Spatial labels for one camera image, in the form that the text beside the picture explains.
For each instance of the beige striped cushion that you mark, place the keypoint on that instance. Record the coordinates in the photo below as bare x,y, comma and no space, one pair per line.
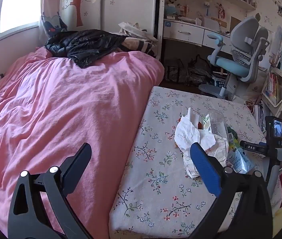
137,45

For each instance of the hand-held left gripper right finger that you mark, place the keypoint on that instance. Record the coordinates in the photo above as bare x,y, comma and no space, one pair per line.
205,169

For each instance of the pink blanket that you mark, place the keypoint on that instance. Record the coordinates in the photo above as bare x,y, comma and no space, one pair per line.
56,104

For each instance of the dark green wrapper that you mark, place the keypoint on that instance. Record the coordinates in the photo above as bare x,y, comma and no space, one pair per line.
232,135

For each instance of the blue white drink pouch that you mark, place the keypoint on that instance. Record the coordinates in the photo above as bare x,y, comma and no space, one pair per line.
240,164

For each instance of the white book rack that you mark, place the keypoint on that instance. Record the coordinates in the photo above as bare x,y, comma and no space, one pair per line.
278,79

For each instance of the green leaf wall decoration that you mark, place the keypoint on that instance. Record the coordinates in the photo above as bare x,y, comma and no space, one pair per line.
258,17

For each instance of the blue cartoon cushion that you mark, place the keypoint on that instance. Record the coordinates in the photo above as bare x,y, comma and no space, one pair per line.
53,25

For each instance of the white tote bag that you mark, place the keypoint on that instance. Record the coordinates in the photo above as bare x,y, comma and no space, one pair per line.
133,29

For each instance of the blue plush toy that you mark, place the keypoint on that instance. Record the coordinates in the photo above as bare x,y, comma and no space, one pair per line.
172,10

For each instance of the grey blue desk chair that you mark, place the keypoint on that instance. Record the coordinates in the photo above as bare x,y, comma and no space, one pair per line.
243,64

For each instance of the clear plaid storage bag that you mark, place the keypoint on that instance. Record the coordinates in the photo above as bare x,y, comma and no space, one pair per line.
175,72

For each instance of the pile of books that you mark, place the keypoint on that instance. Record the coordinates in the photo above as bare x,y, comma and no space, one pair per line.
258,115

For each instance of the white wardrobe with tree decal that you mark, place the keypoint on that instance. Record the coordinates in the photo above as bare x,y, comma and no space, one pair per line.
123,5

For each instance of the white printed fabric bag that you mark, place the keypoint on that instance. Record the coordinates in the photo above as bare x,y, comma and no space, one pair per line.
252,87

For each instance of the white desk with drawers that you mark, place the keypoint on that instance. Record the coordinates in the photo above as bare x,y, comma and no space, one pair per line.
183,32

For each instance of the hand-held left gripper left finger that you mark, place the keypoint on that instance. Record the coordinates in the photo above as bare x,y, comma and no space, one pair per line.
77,161

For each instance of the black puffer jacket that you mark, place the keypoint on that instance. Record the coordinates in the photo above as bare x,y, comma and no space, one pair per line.
81,44

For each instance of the green white snack packet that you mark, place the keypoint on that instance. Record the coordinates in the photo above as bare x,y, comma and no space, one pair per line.
207,122

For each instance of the black plastic bag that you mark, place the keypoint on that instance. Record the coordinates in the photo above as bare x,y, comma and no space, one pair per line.
199,69

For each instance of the floral tablecloth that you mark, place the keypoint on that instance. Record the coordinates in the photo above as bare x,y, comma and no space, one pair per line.
155,154

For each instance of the clear plastic cup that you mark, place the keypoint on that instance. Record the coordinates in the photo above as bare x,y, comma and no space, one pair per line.
217,124

